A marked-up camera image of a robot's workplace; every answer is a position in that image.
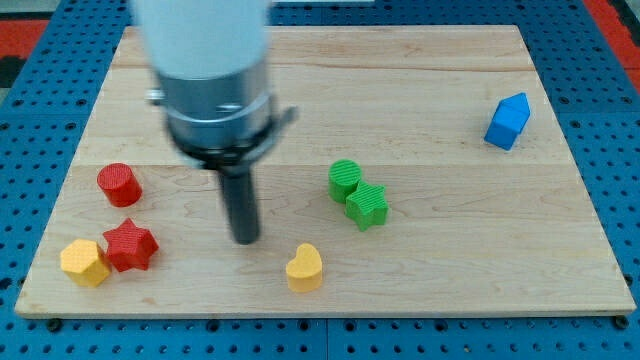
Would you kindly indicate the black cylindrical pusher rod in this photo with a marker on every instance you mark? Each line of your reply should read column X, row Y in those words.
column 238, row 194

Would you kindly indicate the yellow heart block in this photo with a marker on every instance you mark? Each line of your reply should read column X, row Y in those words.
column 304, row 272

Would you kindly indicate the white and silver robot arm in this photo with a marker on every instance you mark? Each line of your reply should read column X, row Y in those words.
column 210, row 58

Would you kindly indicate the green cylinder block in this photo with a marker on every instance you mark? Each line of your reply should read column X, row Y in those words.
column 343, row 178

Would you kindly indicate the red cylinder block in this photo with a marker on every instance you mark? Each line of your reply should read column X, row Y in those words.
column 119, row 184

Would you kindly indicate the red star block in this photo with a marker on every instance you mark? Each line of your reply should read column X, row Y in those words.
column 129, row 246

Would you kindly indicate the green star block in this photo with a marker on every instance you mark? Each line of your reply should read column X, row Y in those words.
column 367, row 205

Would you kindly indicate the yellow hexagon block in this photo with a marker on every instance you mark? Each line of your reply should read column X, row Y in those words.
column 85, row 263

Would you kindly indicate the light wooden board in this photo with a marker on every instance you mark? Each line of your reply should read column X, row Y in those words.
column 472, row 230

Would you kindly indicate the blue perforated mat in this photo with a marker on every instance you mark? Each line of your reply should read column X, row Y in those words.
column 50, row 102

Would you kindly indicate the blue house-shaped block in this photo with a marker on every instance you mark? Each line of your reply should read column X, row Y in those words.
column 508, row 121

